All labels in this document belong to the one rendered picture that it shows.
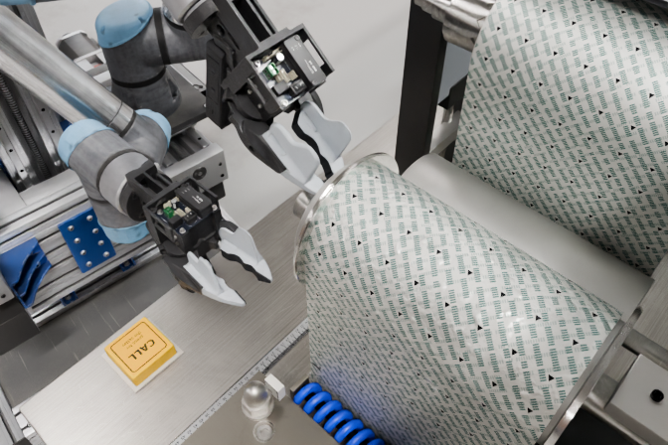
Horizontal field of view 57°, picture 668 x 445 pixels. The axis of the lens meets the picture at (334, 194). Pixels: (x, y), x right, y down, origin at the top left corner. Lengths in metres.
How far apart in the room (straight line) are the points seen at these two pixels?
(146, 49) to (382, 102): 1.55
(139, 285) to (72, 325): 0.20
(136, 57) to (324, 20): 1.99
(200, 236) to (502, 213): 0.36
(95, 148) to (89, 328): 1.04
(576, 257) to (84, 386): 0.66
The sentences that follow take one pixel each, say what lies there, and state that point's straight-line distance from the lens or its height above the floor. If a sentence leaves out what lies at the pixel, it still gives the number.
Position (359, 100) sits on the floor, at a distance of 2.69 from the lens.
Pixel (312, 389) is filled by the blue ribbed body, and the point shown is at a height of 1.04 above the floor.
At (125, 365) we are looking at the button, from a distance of 0.91.
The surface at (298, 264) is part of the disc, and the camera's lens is 0.55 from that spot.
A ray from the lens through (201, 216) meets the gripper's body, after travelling 0.74.
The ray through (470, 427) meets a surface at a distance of 0.56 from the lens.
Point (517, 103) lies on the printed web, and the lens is 0.62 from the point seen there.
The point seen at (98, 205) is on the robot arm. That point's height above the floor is 1.05.
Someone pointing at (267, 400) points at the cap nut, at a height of 1.05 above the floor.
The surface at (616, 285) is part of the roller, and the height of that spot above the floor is 1.23.
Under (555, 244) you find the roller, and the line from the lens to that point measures 0.62.
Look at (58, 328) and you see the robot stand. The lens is 1.88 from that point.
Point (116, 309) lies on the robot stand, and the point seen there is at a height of 0.21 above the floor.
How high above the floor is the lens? 1.70
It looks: 48 degrees down
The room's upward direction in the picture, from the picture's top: straight up
